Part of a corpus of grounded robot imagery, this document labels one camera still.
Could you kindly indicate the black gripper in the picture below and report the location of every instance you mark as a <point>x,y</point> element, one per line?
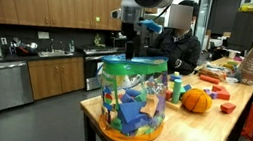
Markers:
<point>143,39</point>

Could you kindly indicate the purple blocks pair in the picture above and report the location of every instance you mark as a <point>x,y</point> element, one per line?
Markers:
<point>210,94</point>

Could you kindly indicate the black countertop microwave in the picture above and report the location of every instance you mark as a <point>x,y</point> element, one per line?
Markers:
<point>118,43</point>

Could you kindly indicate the stainless steel fridge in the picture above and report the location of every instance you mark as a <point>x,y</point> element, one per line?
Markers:
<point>123,36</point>

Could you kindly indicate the clear plastic toy tub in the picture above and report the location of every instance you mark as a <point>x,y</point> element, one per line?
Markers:
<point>133,81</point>

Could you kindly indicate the green plant figure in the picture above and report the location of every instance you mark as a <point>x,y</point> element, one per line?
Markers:
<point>97,41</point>

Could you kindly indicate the black steel oven range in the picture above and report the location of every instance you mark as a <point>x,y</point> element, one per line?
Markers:
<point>92,65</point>

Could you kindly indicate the green sticky note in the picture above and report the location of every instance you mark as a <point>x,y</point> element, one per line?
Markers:
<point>97,19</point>

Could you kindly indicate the wooden cabinet above fridge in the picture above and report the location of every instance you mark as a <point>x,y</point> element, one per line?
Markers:
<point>151,10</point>

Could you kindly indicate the red green round block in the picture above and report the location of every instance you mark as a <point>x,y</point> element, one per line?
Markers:
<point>107,98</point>

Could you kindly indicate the blue block with yellow top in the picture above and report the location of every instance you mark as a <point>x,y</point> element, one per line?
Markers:
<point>175,77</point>

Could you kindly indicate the person in black jacket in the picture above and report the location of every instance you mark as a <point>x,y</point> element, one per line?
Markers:
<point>183,50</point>

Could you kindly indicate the soap bottle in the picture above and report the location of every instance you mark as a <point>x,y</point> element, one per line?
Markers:
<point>71,47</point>

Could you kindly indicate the tan foam block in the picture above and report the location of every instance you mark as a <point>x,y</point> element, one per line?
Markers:
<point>151,105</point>

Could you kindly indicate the small red cube block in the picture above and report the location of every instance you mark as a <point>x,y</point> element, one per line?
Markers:
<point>168,95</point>

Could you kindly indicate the large blue foam block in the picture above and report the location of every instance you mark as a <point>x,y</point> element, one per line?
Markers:
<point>130,110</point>

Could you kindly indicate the purple foam block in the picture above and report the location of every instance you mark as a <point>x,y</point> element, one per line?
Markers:
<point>160,104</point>

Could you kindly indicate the green cylinder block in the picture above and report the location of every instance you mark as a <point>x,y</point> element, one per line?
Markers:
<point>176,91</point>

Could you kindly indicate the small blue block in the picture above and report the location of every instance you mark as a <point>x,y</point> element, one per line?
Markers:
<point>187,87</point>

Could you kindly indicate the flat wooden base block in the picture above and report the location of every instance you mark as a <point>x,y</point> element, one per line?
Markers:
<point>173,105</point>

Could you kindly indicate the steel kitchen sink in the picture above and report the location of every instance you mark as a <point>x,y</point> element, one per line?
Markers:
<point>54,54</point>

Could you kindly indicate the wide wooden lower cabinet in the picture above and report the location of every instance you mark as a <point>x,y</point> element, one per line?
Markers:
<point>54,76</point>

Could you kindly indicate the orange plush ball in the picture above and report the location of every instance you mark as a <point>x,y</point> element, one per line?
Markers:
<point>197,100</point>

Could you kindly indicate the long red block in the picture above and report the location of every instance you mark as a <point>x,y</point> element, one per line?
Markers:
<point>209,79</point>

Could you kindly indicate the clear snack package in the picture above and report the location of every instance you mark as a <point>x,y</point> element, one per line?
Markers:
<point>212,72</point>

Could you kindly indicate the red notched block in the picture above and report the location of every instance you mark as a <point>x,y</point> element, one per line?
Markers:
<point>222,93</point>

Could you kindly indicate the green yellow toy pile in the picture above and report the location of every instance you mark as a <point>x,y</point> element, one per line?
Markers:
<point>231,65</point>

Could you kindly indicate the white cup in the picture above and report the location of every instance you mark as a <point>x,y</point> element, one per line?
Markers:
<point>232,54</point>

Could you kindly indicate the dark dishes pile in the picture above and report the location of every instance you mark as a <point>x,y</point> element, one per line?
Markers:
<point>23,49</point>

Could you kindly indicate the red rectangular block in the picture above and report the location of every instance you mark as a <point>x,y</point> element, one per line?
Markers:
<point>227,108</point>

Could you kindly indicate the yellow green box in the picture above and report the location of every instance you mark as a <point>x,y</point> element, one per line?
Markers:
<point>251,7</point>

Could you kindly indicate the stainless steel dishwasher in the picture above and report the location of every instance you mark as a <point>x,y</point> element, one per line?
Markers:
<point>1,87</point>

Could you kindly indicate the white wall paper sign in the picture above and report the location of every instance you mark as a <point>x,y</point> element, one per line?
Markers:
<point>43,35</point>

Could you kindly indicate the white wall outlet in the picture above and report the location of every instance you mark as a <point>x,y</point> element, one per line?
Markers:
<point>3,41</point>

